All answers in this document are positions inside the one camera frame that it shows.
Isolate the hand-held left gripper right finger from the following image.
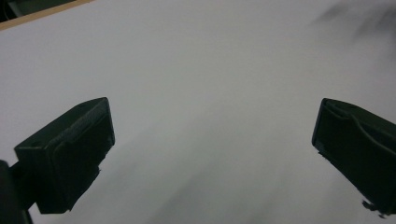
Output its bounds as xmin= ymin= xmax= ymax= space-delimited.
xmin=311 ymin=97 xmax=396 ymax=218

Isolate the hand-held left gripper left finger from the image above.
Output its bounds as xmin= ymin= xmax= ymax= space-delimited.
xmin=13 ymin=96 xmax=116 ymax=215

